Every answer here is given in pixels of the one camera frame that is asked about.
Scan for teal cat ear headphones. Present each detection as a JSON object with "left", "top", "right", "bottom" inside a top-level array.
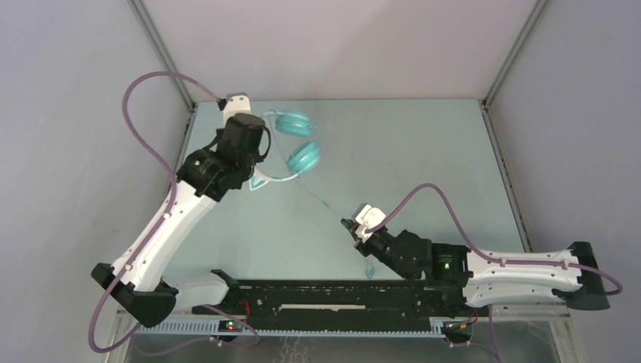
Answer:
[{"left": 249, "top": 109, "right": 376, "bottom": 281}]

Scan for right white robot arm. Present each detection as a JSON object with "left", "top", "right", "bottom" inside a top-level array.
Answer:
[{"left": 340, "top": 219, "right": 610, "bottom": 316}]

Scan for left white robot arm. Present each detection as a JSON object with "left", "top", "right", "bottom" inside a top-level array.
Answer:
[{"left": 91, "top": 113, "right": 271, "bottom": 328}]

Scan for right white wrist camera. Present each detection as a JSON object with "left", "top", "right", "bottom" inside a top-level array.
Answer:
[{"left": 355, "top": 204, "right": 386, "bottom": 239}]

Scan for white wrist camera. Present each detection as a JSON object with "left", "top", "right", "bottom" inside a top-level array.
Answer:
[
  {"left": 217, "top": 92, "right": 252, "bottom": 126},
  {"left": 355, "top": 204, "right": 386, "bottom": 239}
]

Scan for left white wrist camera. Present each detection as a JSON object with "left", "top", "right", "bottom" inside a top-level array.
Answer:
[{"left": 217, "top": 92, "right": 252, "bottom": 126}]

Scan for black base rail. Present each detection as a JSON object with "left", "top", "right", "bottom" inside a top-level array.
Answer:
[{"left": 216, "top": 280, "right": 474, "bottom": 331}]

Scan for white slotted cable duct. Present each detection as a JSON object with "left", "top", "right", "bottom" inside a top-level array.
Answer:
[{"left": 138, "top": 318, "right": 454, "bottom": 338}]

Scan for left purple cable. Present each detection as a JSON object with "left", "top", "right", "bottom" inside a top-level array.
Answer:
[{"left": 88, "top": 70, "right": 262, "bottom": 354}]

